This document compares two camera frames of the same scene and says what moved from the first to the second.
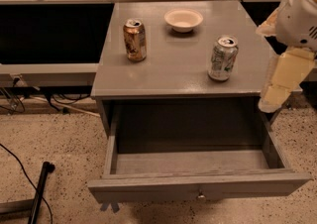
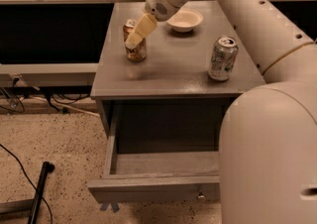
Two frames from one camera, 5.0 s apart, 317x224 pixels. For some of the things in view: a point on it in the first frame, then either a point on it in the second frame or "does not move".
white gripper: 296,23 → 157,7
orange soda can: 135,39 does not move
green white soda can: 224,56 does not move
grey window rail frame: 84,74 does not move
